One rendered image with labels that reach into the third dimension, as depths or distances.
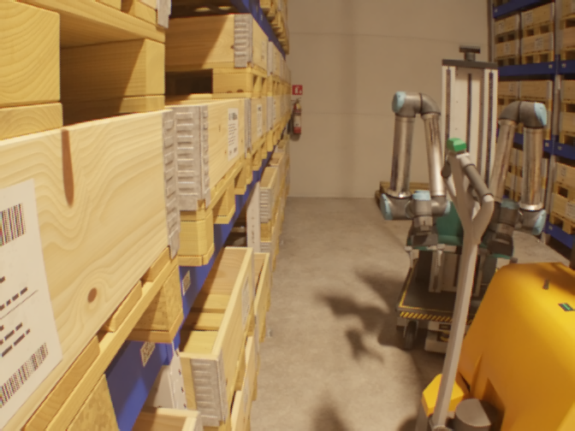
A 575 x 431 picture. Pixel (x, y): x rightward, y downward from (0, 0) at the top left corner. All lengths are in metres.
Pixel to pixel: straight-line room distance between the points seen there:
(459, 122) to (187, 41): 1.69
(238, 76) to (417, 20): 5.49
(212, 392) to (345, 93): 6.01
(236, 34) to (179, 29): 0.23
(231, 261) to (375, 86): 5.35
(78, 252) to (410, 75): 6.71
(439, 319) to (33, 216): 2.58
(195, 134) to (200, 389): 0.59
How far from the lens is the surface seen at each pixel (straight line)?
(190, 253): 1.00
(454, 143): 1.33
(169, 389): 1.00
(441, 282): 3.08
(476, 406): 1.85
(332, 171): 6.92
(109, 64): 0.63
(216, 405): 1.17
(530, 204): 2.63
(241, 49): 1.82
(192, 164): 0.95
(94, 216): 0.45
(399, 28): 7.03
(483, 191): 1.22
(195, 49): 1.85
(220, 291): 1.87
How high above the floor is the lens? 1.54
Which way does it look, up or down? 15 degrees down
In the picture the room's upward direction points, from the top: straight up
